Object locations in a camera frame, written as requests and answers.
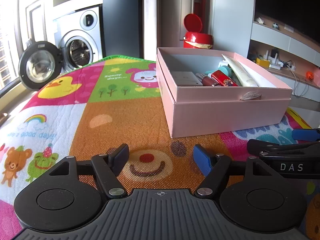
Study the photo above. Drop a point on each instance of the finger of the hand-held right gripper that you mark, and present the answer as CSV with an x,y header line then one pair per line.
x,y
265,146
303,135

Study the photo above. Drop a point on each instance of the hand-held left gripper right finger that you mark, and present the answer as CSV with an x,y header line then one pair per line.
x,y
202,160

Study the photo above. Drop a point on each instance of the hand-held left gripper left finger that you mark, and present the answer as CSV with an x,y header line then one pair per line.
x,y
120,156

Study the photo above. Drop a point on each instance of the pink cardboard box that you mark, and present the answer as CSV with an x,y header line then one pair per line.
x,y
212,115

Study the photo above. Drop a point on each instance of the white cream tube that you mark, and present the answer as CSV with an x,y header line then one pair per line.
x,y
243,73

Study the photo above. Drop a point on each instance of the red patterned lipstick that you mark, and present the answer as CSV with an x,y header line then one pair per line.
x,y
223,78

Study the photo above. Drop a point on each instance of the dark red lipstick tube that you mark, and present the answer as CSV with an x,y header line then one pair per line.
x,y
207,80

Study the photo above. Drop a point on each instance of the teal plastic roller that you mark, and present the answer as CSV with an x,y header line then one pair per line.
x,y
224,70

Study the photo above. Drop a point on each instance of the colourful cartoon play mat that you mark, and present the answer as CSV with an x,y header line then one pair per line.
x,y
112,105

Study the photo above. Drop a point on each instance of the orange pumpkin ornament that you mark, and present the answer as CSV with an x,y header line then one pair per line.
x,y
310,75

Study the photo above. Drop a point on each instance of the white router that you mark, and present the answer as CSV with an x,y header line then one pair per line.
x,y
273,58

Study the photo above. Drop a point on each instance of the small white box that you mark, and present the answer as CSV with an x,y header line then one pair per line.
x,y
186,78

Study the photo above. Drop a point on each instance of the white television cabinet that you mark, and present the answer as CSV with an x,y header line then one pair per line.
x,y
272,36

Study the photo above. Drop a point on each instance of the silver washing machine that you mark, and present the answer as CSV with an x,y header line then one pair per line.
x,y
85,40

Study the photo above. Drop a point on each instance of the red trash can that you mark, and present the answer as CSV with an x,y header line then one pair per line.
x,y
197,37

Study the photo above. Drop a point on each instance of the black television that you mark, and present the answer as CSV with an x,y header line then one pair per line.
x,y
287,2

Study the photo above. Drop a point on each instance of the dark grey cabinet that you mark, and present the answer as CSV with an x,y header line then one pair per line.
x,y
122,17

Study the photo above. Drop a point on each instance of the large window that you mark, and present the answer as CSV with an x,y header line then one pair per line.
x,y
5,55

